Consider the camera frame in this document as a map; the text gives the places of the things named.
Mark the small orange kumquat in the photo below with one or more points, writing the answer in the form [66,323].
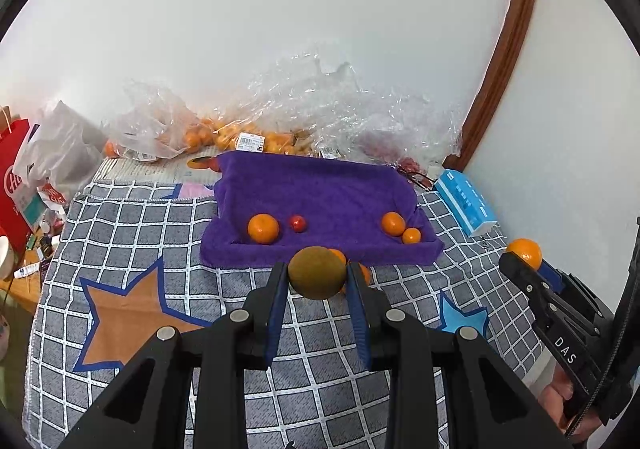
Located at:
[411,236]

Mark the orange mandarin end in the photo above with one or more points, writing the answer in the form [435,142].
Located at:
[393,224]

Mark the large mandarin orange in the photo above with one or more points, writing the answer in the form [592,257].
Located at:
[263,229]

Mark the person's right hand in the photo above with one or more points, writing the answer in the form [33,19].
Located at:
[553,398]

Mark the round orange mandarin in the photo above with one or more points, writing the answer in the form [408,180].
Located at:
[340,255]

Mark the clear bag of mandarins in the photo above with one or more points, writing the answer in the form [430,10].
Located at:
[158,126]

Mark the clear bag of kumquats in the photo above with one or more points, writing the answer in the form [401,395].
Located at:
[296,107]

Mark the yellow small fruit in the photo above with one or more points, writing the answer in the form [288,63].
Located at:
[317,273]

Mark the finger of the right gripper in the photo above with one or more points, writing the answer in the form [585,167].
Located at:
[552,276]

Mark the small red tomato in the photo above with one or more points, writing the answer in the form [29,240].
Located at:
[298,223]

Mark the small orange mandarin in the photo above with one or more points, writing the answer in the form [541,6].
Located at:
[366,273]

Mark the oval orange fruit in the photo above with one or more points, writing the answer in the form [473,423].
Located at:
[528,250]

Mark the fruit print cardboard box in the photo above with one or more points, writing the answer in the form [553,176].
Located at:
[165,171]

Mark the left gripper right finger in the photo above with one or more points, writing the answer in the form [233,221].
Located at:
[367,308]

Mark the clear bag of red fruit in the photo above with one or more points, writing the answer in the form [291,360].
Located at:
[388,127]

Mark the blue tissue pack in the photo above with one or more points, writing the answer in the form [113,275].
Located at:
[474,216]

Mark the grey plastic bag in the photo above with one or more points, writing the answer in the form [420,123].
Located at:
[63,151]

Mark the red paper bag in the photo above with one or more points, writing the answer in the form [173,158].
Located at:
[12,222]

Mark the grey checked blanket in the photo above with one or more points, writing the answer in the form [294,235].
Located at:
[316,394]

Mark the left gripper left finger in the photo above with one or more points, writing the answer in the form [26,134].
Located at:
[266,306]

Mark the purple towel tray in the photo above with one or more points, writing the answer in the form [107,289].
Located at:
[342,202]

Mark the white cup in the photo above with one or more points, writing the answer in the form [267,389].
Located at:
[7,258]

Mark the brown wooden door frame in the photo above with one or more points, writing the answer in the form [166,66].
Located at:
[497,77]

